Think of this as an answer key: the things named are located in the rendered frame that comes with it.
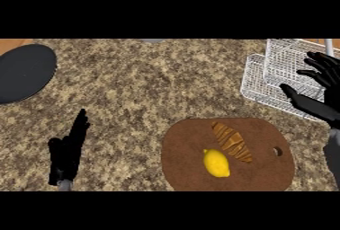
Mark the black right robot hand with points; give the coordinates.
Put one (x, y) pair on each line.
(326, 92)

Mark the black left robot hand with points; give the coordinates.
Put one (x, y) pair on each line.
(70, 149)

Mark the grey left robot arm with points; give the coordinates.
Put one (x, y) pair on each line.
(66, 185)

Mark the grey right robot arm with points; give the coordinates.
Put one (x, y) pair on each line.
(333, 155)

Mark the brown croissant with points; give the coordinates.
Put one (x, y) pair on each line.
(231, 141)

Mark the round brown cutting board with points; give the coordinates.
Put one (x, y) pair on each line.
(228, 155)

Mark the dark grey round plate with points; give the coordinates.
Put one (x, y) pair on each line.
(24, 73)

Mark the yellow lemon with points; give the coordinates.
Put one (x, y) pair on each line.
(216, 163)

